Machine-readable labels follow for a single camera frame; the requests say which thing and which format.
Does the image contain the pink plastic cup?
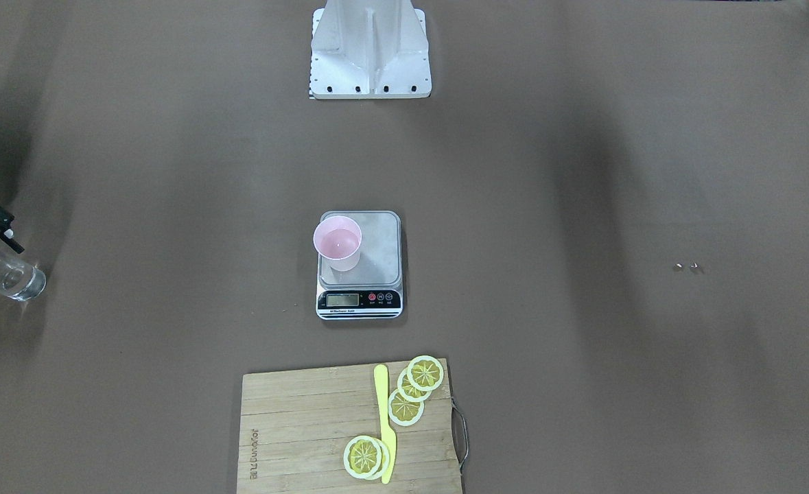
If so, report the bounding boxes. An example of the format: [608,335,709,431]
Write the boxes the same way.
[312,215,363,272]

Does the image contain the digital kitchen scale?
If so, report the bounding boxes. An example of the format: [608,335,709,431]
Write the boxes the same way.
[314,210,404,321]

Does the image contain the bamboo cutting board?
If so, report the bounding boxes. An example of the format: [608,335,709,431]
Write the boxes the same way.
[237,364,468,493]

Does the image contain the lemon slice under knife tip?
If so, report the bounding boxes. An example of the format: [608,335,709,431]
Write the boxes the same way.
[342,435,381,480]

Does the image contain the middle lemon slice of row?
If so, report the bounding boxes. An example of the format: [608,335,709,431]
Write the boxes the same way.
[396,368,432,403]

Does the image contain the yellow plastic knife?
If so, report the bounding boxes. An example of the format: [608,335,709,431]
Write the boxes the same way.
[373,364,397,484]

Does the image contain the water droplets on table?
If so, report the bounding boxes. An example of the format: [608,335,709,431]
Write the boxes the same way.
[672,262,703,273]

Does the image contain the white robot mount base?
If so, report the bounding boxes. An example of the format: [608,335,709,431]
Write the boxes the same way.
[308,1,432,100]

